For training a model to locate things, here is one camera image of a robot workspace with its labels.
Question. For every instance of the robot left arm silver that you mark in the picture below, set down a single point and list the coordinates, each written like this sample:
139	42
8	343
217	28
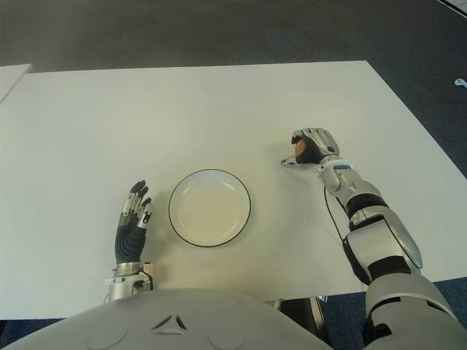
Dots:
122	286

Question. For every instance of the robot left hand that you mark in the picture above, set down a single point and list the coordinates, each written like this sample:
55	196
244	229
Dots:
129	240

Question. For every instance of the white plate black rim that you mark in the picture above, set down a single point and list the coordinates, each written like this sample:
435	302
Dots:
209	209

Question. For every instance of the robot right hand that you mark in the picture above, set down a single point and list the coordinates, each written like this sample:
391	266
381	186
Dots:
321	142

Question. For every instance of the white side table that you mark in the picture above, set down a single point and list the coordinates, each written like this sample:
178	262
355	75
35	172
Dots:
12	78

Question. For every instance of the grey robot torso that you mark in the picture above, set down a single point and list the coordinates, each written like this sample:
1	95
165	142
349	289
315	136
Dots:
182	324

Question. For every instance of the beige wrist camera module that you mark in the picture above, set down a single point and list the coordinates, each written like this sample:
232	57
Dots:
147	271

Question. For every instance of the white handheld controller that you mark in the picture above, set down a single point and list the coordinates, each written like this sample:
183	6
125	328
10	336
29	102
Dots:
461	83

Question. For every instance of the robot right arm silver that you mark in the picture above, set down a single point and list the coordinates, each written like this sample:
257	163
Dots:
379	240

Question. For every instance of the red yellow apple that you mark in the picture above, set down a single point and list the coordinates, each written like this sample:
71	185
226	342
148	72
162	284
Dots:
300	147

